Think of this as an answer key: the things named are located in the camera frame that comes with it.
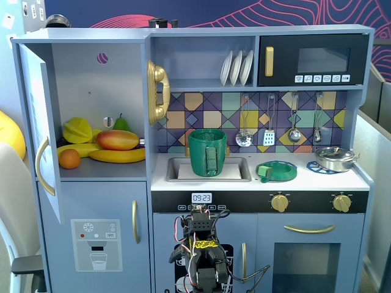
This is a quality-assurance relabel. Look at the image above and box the black cable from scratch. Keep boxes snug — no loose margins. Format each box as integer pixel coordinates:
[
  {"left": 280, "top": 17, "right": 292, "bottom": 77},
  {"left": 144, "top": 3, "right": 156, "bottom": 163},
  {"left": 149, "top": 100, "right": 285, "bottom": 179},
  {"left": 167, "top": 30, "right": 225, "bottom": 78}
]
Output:
[
  {"left": 210, "top": 209, "right": 230, "bottom": 227},
  {"left": 228, "top": 264, "right": 271, "bottom": 283}
]

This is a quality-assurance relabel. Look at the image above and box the steel slotted spatula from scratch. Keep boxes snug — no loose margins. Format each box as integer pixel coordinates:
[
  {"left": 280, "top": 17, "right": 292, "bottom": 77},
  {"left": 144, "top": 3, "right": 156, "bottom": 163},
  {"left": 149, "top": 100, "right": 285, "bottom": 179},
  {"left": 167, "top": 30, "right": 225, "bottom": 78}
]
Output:
[{"left": 262, "top": 93, "right": 276, "bottom": 147}]

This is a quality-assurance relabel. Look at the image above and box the green printed ring lid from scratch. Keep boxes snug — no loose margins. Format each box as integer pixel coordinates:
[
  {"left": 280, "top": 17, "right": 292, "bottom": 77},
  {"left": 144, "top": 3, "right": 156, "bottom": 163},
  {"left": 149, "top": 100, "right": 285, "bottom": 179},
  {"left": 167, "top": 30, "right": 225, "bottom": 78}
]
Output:
[{"left": 255, "top": 161, "right": 298, "bottom": 184}]

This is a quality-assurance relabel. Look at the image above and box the red white servo cable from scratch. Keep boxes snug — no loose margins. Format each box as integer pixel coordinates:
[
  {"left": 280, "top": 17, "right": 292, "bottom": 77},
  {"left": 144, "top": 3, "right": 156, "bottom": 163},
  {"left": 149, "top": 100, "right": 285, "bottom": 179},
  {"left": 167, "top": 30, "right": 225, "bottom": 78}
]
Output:
[
  {"left": 186, "top": 240, "right": 200, "bottom": 288},
  {"left": 173, "top": 215, "right": 186, "bottom": 245}
]

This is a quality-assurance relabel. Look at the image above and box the gold curved cabinet door handle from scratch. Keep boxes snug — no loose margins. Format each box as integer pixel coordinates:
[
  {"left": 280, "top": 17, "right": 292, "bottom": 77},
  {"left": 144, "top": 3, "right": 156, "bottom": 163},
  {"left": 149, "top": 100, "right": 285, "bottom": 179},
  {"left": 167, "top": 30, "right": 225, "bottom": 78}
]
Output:
[{"left": 35, "top": 136, "right": 56, "bottom": 197}]

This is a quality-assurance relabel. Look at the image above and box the white toy plate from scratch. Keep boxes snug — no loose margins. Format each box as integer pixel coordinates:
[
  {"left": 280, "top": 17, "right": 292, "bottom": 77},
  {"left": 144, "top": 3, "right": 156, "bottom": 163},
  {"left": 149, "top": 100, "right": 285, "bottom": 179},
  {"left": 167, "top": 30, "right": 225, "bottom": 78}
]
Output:
[
  {"left": 239, "top": 49, "right": 254, "bottom": 87},
  {"left": 229, "top": 50, "right": 244, "bottom": 87},
  {"left": 220, "top": 50, "right": 233, "bottom": 87}
]

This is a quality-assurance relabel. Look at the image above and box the steel pot lid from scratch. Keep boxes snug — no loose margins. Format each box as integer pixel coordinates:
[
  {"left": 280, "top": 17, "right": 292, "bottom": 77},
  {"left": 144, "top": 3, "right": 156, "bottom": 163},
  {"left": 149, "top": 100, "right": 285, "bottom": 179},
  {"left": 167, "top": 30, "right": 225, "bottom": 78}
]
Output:
[{"left": 314, "top": 146, "right": 357, "bottom": 159}]

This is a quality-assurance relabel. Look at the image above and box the green printed cup recipient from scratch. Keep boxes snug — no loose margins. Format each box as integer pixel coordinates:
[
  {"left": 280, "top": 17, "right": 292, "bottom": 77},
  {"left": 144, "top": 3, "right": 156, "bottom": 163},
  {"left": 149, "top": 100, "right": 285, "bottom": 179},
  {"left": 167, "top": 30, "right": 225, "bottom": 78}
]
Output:
[{"left": 188, "top": 129, "right": 228, "bottom": 178}]

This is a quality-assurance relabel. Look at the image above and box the fridge door with dispenser print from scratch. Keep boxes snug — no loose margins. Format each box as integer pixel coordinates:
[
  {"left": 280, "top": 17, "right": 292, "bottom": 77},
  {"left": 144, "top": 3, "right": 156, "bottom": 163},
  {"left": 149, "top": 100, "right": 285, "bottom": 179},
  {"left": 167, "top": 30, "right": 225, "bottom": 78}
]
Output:
[{"left": 38, "top": 181, "right": 150, "bottom": 293}]

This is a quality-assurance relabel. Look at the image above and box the blue upper cabinet door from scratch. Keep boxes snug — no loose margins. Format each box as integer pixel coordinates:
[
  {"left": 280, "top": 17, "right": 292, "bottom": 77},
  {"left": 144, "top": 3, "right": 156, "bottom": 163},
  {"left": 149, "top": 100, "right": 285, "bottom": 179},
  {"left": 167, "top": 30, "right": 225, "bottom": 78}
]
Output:
[{"left": 18, "top": 43, "right": 64, "bottom": 225}]

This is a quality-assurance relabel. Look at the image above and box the grey toy sink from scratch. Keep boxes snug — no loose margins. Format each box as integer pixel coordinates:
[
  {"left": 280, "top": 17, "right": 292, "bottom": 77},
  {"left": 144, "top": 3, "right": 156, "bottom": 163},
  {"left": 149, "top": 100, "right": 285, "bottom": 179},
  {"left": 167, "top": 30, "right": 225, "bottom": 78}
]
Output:
[{"left": 166, "top": 156, "right": 252, "bottom": 183}]

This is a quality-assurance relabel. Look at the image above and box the black microwave door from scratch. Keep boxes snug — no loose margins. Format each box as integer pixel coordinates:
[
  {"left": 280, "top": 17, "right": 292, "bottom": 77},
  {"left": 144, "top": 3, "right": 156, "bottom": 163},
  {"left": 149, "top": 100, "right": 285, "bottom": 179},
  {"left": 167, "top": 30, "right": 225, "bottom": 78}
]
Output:
[{"left": 258, "top": 34, "right": 369, "bottom": 87}]

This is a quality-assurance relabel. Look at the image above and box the steel skimmer with holes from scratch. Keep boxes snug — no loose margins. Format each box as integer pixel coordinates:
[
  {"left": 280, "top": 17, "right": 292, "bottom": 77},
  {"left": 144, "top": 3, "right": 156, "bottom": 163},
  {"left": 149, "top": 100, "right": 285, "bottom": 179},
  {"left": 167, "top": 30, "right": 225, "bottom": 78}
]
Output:
[{"left": 235, "top": 93, "right": 254, "bottom": 147}]

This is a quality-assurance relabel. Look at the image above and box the green plastic pear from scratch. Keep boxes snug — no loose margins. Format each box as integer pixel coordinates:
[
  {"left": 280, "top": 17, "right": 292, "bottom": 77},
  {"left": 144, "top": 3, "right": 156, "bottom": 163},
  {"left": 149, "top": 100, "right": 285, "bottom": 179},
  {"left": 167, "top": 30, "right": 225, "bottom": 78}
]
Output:
[{"left": 112, "top": 113, "right": 131, "bottom": 132}]

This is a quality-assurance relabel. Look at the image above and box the white clock display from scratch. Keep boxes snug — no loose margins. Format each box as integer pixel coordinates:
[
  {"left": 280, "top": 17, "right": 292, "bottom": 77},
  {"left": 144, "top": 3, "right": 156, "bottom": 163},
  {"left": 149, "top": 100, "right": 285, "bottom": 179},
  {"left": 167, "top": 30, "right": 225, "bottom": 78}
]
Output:
[{"left": 191, "top": 192, "right": 213, "bottom": 204}]

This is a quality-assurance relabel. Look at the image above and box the gold stove knob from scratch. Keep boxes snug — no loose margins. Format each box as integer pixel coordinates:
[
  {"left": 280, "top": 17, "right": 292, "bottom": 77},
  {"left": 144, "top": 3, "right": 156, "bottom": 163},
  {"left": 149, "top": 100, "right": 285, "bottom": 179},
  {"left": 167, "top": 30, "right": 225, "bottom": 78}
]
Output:
[
  {"left": 270, "top": 194, "right": 290, "bottom": 213},
  {"left": 332, "top": 194, "right": 353, "bottom": 214}
]

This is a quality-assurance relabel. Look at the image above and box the red yellow plastic mango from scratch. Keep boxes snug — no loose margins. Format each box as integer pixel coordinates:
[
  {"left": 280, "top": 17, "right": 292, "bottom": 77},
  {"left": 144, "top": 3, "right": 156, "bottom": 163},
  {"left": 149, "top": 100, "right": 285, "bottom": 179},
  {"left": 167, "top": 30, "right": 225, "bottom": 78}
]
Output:
[{"left": 96, "top": 129, "right": 141, "bottom": 151}]

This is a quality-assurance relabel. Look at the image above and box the blue round trivet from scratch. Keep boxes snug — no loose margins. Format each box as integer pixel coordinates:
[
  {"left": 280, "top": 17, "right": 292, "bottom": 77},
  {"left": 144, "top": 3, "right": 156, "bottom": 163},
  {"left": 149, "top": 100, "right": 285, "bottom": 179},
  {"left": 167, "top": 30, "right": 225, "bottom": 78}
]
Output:
[{"left": 306, "top": 161, "right": 340, "bottom": 175}]

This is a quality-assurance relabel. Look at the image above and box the steel ladle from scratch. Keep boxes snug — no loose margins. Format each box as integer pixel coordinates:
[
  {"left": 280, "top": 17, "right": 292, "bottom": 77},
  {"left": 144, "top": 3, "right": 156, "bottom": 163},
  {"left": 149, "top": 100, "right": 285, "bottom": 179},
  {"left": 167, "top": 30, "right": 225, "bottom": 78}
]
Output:
[{"left": 287, "top": 93, "right": 302, "bottom": 143}]

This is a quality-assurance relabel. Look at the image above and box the silver round object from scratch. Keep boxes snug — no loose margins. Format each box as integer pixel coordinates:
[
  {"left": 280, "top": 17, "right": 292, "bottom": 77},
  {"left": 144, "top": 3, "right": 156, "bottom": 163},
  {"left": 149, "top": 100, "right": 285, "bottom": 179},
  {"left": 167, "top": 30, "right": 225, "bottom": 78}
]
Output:
[{"left": 45, "top": 13, "right": 71, "bottom": 29}]

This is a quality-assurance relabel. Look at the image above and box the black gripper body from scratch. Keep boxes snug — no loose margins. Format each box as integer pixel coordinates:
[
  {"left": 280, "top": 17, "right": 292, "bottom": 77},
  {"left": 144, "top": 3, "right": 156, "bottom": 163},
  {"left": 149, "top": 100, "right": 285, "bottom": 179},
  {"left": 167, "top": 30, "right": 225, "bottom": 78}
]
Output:
[{"left": 185, "top": 212, "right": 216, "bottom": 237}]

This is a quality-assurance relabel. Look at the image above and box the yellow bean bag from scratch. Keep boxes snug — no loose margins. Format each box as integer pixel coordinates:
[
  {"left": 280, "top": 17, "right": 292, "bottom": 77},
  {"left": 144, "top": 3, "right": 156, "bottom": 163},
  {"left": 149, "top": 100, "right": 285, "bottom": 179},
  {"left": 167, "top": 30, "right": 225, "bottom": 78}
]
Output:
[{"left": 0, "top": 109, "right": 27, "bottom": 160}]

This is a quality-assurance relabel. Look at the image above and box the gold oven door handle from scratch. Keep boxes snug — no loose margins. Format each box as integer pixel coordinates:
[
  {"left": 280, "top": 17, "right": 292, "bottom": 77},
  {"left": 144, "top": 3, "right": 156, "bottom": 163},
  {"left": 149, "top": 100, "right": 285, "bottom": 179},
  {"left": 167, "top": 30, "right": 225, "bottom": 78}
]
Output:
[{"left": 283, "top": 225, "right": 336, "bottom": 235}]

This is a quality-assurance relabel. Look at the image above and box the white office chair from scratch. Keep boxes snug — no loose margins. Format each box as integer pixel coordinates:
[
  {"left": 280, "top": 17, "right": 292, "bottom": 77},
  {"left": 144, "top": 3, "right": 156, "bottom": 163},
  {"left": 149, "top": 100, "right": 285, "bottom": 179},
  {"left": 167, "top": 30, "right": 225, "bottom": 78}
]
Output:
[{"left": 0, "top": 142, "right": 46, "bottom": 293}]

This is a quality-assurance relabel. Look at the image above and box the black stove control panel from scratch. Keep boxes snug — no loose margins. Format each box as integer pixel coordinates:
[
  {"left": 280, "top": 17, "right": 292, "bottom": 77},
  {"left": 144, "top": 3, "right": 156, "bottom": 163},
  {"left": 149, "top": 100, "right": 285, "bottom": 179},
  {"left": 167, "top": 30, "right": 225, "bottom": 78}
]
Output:
[{"left": 152, "top": 191, "right": 370, "bottom": 214}]

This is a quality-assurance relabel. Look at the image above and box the blue oven door with window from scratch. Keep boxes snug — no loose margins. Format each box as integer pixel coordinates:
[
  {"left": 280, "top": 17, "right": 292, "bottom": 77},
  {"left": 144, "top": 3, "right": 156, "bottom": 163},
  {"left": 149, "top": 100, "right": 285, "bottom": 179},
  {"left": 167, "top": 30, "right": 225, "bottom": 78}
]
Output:
[{"left": 257, "top": 213, "right": 366, "bottom": 293}]

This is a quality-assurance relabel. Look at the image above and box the gold block microwave handle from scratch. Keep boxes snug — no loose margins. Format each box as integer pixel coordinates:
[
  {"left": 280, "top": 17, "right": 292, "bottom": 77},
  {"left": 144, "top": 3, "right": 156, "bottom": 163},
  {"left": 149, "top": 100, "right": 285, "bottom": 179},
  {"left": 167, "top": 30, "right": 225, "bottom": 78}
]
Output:
[{"left": 265, "top": 46, "right": 275, "bottom": 77}]

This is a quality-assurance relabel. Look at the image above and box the orange plastic fruit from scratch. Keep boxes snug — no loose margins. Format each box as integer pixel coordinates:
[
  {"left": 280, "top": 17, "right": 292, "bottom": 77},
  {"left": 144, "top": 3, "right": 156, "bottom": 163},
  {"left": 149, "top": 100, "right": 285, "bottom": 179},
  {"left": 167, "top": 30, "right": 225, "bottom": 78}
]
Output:
[{"left": 59, "top": 148, "right": 82, "bottom": 170}]

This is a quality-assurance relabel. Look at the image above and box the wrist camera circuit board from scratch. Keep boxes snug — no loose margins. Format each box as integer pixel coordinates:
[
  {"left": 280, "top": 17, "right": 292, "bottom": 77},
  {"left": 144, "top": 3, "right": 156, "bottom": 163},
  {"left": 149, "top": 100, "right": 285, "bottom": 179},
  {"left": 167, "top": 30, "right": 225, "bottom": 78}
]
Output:
[{"left": 189, "top": 203, "right": 212, "bottom": 215}]

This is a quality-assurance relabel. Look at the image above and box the steel toy pot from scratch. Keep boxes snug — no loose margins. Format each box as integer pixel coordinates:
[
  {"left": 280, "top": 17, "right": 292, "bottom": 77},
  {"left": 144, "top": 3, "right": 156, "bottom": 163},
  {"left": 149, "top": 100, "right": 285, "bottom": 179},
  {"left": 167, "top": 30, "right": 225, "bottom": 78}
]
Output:
[{"left": 314, "top": 146, "right": 360, "bottom": 173}]

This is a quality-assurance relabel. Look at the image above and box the steel spoon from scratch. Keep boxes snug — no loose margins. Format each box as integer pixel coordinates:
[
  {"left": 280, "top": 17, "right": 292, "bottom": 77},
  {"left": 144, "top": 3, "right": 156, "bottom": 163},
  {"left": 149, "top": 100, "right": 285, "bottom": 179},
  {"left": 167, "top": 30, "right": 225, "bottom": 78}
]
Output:
[{"left": 312, "top": 92, "right": 324, "bottom": 143}]

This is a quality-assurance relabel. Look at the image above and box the yellow plastic banana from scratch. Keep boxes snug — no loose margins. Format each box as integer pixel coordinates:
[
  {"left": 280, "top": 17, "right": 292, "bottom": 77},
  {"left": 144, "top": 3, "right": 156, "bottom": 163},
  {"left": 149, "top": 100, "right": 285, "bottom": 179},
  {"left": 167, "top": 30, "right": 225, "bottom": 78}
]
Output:
[{"left": 88, "top": 148, "right": 147, "bottom": 164}]

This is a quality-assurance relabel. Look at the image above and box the gold toy telephone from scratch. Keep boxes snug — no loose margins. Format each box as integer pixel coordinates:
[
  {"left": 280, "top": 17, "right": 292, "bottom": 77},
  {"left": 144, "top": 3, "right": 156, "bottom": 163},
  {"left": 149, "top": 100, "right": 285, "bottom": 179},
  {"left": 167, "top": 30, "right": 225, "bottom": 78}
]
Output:
[{"left": 146, "top": 59, "right": 171, "bottom": 126}]

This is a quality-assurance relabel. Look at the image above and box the yellow plastic starfruit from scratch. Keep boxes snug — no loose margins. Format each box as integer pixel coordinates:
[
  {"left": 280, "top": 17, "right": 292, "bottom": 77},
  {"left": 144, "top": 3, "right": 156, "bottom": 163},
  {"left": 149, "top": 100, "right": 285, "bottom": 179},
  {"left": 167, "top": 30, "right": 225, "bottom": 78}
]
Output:
[{"left": 62, "top": 117, "right": 94, "bottom": 145}]

